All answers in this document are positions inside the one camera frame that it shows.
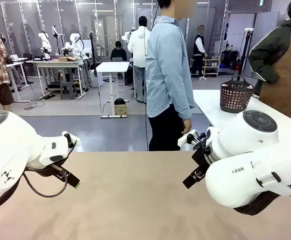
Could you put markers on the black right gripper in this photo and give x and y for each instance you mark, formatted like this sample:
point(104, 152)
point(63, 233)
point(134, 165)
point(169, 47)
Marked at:
point(202, 158)

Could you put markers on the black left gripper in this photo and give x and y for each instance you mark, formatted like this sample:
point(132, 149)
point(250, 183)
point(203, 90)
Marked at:
point(45, 171)

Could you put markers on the dark grey perforated basket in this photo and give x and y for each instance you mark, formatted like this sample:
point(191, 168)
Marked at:
point(235, 100)

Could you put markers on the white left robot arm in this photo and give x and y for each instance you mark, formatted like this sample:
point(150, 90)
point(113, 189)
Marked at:
point(13, 150)

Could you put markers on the person's right forearm blue sleeve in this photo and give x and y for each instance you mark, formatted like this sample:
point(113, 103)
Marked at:
point(183, 102)

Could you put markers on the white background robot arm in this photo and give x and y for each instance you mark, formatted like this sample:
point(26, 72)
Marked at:
point(45, 45)
point(75, 43)

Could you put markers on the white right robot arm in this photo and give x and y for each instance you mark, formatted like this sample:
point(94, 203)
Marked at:
point(248, 160)

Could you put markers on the person's right hand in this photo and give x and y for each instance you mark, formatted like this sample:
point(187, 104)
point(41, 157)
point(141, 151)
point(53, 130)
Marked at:
point(186, 126)

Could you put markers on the large white table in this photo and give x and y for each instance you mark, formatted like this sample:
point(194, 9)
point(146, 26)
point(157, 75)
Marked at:
point(210, 105)

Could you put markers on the cardboard box on floor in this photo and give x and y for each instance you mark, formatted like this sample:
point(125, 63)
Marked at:
point(121, 109)

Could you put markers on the grey plastic stool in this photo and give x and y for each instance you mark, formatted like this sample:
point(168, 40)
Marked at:
point(67, 90)

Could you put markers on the person in light blue shirt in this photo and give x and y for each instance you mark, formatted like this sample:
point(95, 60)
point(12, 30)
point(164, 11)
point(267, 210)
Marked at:
point(165, 75)

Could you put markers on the wooden shoe shelf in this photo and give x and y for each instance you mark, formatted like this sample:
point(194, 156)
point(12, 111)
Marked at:
point(211, 67)

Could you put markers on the white table with robots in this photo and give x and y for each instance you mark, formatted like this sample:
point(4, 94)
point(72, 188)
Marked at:
point(58, 64)

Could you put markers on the white standing desk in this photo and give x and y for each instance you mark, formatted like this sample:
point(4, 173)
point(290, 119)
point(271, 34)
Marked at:
point(113, 67)

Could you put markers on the flat cardboard box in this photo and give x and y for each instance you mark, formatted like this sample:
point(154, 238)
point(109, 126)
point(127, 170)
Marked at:
point(68, 59)

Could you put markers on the black bags pile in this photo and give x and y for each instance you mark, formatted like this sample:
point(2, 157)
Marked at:
point(230, 60)

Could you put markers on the small black labelled box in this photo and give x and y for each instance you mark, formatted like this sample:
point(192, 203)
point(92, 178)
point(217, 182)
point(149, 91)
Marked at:
point(38, 58)

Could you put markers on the person in black vest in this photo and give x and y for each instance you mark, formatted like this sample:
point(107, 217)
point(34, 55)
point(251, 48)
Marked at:
point(198, 52)

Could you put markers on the grey laptop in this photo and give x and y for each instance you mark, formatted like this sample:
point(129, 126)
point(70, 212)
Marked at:
point(118, 59)

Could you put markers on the small white desk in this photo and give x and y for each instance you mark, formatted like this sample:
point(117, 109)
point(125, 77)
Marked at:
point(16, 61)

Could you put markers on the seated person in black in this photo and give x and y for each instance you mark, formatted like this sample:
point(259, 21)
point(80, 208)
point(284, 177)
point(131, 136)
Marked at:
point(118, 52)

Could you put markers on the person in brown apron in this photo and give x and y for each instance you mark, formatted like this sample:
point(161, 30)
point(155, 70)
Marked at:
point(283, 75)

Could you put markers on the black tripod pole white top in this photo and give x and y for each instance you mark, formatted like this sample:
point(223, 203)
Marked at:
point(245, 50)

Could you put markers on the person in white hoodie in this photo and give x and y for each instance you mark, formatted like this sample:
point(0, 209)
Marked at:
point(138, 50)

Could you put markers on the slim white stand robot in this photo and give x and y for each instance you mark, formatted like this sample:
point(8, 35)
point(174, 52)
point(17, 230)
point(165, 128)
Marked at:
point(56, 40)

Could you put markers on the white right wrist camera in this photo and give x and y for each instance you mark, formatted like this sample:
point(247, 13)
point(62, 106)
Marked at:
point(184, 141)

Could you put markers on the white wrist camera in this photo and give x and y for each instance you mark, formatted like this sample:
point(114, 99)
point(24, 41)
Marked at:
point(184, 141)
point(74, 141)

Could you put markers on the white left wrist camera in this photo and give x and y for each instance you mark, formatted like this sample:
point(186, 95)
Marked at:
point(74, 141)

